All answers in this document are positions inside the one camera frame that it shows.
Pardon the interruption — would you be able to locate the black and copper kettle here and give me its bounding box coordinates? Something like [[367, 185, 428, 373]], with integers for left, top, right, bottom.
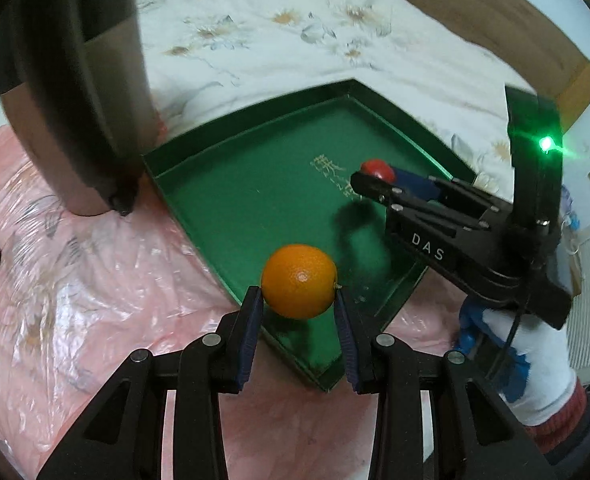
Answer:
[[0, 0, 158, 217]]

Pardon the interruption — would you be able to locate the green tray box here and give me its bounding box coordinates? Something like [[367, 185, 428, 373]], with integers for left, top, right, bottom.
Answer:
[[142, 78, 478, 394]]

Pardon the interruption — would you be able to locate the pink plastic sheet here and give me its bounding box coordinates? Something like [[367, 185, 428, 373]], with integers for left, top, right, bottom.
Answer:
[[0, 119, 476, 480]]

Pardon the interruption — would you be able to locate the right gloved hand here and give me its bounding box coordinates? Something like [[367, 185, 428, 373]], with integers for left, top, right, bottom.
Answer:
[[456, 297, 587, 427]]

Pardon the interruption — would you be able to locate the orange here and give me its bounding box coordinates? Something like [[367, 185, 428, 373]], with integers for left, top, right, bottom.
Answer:
[[260, 244, 337, 320]]

